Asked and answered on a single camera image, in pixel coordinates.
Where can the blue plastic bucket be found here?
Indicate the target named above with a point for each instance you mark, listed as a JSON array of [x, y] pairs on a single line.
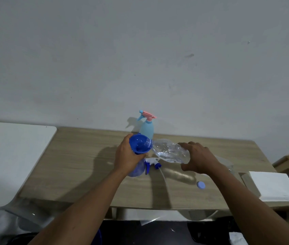
[[98, 237]]

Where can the black trash bag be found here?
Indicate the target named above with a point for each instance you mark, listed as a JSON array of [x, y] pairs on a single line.
[[205, 229], [21, 238]]

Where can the person's left forearm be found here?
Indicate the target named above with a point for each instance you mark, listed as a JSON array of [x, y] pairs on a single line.
[[83, 214]]

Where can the clear plastic water bottle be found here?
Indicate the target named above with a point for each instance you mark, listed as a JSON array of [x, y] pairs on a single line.
[[170, 150]]

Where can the white tissue stack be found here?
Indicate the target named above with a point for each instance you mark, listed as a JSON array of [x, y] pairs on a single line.
[[274, 186]]

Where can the light blue pink spray bottle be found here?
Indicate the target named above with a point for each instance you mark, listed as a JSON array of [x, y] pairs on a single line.
[[146, 130]]

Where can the transparent blue spray bottle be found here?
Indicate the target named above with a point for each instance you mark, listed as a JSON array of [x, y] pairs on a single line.
[[138, 169]]

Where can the person's right forearm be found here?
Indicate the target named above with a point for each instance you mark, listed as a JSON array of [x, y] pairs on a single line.
[[251, 209]]

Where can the person's left hand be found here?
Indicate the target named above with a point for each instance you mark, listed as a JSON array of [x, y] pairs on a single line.
[[125, 158]]

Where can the wooden table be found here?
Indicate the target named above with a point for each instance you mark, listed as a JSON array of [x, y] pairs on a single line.
[[83, 163]]

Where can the crumpled white paper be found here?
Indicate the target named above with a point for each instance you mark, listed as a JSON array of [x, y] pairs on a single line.
[[237, 239]]

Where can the white side table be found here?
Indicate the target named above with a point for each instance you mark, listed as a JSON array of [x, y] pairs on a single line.
[[11, 163]]

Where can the white blue spray head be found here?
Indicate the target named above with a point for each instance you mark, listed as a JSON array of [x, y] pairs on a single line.
[[150, 162]]

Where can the blue plastic funnel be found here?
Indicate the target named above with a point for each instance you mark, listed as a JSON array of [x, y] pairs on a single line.
[[139, 144]]

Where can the blue bottle cap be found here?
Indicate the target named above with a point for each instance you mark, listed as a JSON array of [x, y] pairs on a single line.
[[200, 185]]

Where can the pink spray head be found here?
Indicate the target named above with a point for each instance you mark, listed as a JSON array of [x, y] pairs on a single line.
[[148, 115]]

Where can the person's right hand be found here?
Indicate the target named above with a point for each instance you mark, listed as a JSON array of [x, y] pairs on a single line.
[[200, 158]]

